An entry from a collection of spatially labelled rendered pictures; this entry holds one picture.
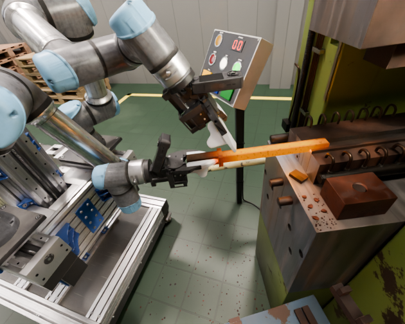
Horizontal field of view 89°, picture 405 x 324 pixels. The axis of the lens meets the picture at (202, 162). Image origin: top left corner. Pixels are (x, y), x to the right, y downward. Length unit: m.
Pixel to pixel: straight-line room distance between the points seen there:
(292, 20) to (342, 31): 2.76
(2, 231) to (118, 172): 0.47
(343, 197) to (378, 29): 0.33
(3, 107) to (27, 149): 0.58
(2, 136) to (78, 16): 0.47
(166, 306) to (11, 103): 1.27
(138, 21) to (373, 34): 0.40
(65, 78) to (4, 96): 0.11
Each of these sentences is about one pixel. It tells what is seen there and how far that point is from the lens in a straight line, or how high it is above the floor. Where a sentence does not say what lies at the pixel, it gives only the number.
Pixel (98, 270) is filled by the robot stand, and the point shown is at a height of 0.21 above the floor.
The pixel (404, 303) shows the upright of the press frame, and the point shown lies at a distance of 0.80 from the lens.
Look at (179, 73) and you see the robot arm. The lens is 0.45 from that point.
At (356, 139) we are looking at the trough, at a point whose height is 0.99.
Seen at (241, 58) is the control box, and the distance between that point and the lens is 0.99.
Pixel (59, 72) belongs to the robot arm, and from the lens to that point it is 0.49.
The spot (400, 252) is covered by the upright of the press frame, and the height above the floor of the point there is 0.84.
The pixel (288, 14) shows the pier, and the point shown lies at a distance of 3.29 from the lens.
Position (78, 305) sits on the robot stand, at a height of 0.21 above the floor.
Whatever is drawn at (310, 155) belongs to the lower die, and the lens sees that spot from 0.67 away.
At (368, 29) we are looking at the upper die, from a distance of 0.49.
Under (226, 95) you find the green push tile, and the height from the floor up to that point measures 0.99.
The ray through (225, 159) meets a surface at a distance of 0.60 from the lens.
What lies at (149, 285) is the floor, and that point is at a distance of 1.55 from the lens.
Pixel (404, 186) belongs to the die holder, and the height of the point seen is 0.92.
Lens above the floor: 1.40
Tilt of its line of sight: 41 degrees down
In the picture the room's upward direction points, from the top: 9 degrees counter-clockwise
